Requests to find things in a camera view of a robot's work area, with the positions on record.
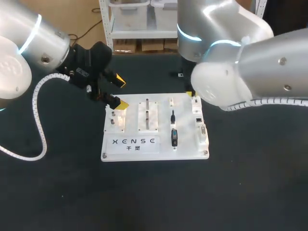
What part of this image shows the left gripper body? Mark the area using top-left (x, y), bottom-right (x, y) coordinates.
top-left (55, 41), bottom-right (114, 102)

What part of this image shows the translucent plastic bin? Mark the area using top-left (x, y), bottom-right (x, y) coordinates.
top-left (151, 0), bottom-right (179, 31)
top-left (108, 0), bottom-right (152, 31)

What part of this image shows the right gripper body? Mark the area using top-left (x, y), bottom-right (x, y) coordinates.
top-left (170, 57), bottom-right (194, 93)

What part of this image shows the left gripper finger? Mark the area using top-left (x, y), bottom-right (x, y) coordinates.
top-left (103, 68), bottom-right (127, 88)
top-left (96, 92), bottom-right (130, 111)

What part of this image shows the cardboard box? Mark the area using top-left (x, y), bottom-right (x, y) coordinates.
top-left (164, 38), bottom-right (179, 51)
top-left (113, 38), bottom-right (137, 53)
top-left (141, 38), bottom-right (166, 52)

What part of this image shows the white metal shelf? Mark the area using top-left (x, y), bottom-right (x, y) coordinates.
top-left (98, 0), bottom-right (179, 52)

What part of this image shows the white cable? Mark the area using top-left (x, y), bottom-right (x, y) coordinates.
top-left (221, 98), bottom-right (308, 112)
top-left (0, 73), bottom-right (72, 162)

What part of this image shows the black floor cable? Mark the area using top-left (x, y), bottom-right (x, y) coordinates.
top-left (68, 7), bottom-right (104, 41)

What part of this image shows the black multi-pin plug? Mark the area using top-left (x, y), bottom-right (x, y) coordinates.
top-left (170, 128), bottom-right (180, 147)

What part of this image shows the white board with sockets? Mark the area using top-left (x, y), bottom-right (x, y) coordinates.
top-left (100, 92), bottom-right (210, 163)

